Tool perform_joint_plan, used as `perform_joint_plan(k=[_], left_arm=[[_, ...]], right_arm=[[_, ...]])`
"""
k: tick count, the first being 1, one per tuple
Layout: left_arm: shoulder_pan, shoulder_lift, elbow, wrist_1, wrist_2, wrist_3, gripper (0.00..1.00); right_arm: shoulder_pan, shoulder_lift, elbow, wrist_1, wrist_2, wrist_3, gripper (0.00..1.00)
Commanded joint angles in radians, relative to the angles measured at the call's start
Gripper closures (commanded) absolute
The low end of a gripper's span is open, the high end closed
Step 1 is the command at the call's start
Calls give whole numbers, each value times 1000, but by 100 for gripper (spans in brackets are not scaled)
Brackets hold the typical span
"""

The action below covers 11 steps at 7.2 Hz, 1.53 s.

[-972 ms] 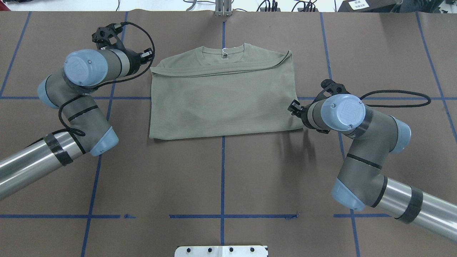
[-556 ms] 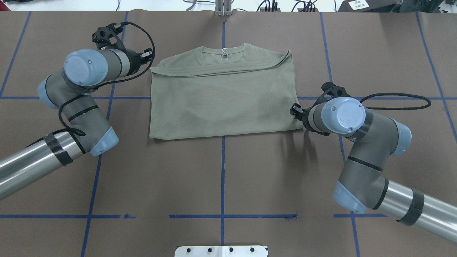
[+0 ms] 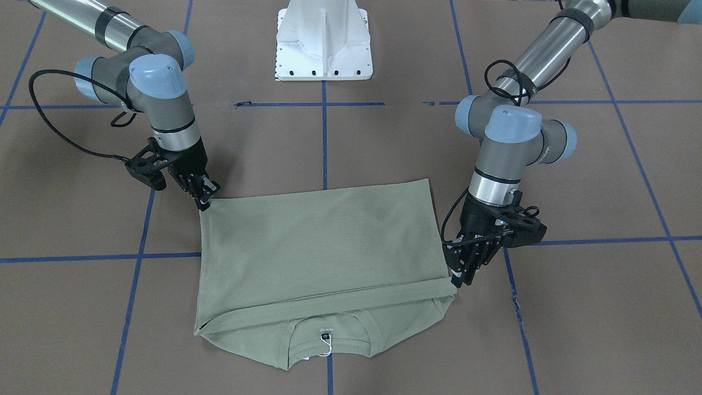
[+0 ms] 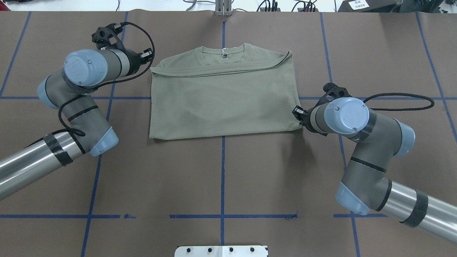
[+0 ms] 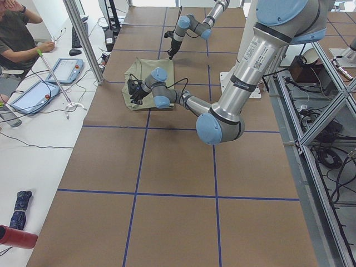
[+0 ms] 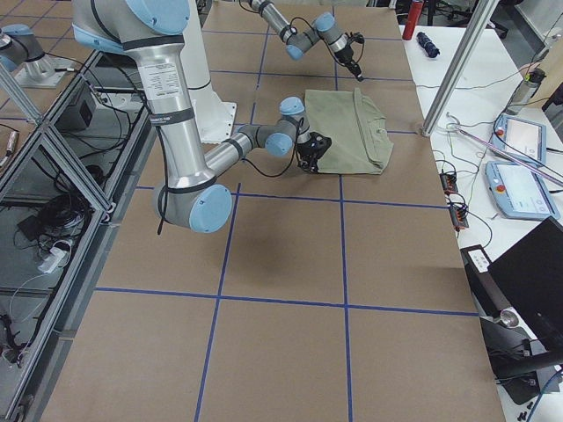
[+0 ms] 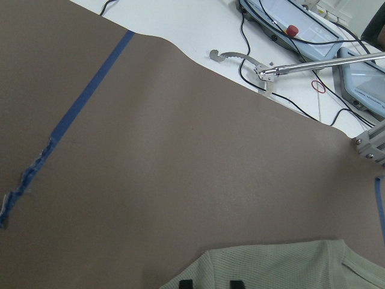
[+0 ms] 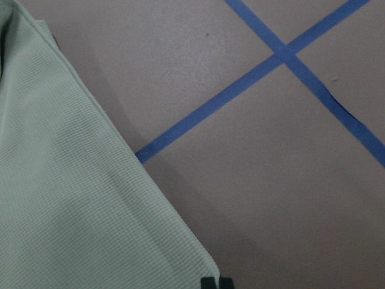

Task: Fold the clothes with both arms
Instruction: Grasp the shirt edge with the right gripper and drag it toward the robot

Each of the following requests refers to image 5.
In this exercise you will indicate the black computer mouse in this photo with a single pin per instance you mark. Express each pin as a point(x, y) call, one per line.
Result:
point(74, 52)

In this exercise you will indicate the silver reacher stick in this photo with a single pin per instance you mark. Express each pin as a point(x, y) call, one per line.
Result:
point(71, 105)

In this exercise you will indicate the near blue teach pendant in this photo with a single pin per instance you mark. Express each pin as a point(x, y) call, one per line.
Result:
point(35, 98)

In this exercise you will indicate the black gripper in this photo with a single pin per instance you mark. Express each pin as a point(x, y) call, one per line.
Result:
point(138, 94)
point(175, 44)

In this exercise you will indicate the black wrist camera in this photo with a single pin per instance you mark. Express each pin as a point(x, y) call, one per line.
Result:
point(133, 86)
point(169, 34)

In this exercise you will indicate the olive green long-sleeve shirt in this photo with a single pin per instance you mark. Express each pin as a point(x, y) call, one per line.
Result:
point(141, 68)

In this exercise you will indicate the folded dark blue umbrella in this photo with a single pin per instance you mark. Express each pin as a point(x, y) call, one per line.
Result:
point(18, 218)

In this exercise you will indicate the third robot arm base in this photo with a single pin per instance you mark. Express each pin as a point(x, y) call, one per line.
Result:
point(344, 57)

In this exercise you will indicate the far blue teach pendant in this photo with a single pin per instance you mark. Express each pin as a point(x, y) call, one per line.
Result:
point(67, 70)

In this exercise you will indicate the seated person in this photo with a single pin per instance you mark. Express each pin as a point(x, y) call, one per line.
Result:
point(18, 48)

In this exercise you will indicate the blue teach pendant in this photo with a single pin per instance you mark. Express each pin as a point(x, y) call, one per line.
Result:
point(67, 70)
point(35, 98)

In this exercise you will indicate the black box with label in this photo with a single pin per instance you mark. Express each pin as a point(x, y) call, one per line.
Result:
point(109, 40)

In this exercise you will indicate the aluminium frame post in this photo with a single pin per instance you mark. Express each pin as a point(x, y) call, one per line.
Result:
point(74, 16)

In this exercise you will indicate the red water bottle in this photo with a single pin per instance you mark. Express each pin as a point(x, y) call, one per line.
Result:
point(17, 238)

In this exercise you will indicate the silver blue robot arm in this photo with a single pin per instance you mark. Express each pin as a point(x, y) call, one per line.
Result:
point(188, 22)
point(270, 26)

